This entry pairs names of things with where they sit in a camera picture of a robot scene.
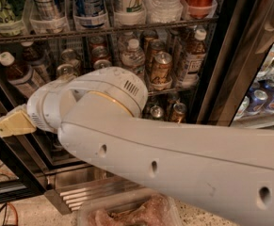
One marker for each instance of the brown tea bottle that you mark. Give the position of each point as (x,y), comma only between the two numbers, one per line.
(21,75)
(193,56)
(38,59)

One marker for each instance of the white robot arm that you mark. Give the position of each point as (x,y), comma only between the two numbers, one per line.
(97,118)

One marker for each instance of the water bottle middle back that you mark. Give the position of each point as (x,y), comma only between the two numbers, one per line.
(126,41)

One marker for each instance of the gold can middle back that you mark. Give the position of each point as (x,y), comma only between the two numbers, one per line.
(146,37)

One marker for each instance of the red cola can middle back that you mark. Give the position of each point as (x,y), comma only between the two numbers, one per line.
(96,41)

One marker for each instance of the brown tea bottle back left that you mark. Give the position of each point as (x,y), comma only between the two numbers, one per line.
(38,59)

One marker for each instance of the brown tea bottle front left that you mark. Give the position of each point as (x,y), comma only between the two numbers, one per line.
(21,75)

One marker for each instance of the silver plaid can top shelf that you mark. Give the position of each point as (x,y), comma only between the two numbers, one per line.
(48,16)

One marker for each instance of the green can bottom shelf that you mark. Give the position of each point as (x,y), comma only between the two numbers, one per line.
(156,113)

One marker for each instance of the left fridge glass door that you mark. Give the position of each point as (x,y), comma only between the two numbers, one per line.
(29,181)

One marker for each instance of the green white can middle back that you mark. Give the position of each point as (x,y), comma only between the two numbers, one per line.
(71,56)

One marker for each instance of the steel fridge vent grille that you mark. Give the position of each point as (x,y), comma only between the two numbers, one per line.
(67,189)

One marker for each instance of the gold can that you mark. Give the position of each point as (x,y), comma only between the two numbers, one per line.
(154,47)
(159,75)
(178,113)
(146,37)

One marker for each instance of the gold can bottom right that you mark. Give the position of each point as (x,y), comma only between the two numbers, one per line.
(178,113)

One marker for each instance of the clear plastic food container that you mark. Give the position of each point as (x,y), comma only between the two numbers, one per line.
(142,207)

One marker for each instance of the blue pepsi can right fridge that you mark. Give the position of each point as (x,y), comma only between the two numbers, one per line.
(257,100)

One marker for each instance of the clear water bottle top shelf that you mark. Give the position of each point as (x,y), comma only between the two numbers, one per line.
(163,11)

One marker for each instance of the gold can middle front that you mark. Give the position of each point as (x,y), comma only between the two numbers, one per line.
(159,75)

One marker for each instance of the blue white can top shelf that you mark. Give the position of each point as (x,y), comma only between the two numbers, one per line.
(90,13)

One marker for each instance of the brown tea bottle right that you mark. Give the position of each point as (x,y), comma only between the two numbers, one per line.
(193,56)

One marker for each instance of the water bottle middle front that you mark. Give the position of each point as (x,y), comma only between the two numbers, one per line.
(133,58)

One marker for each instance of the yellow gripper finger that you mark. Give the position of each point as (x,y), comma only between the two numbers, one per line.
(15,124)

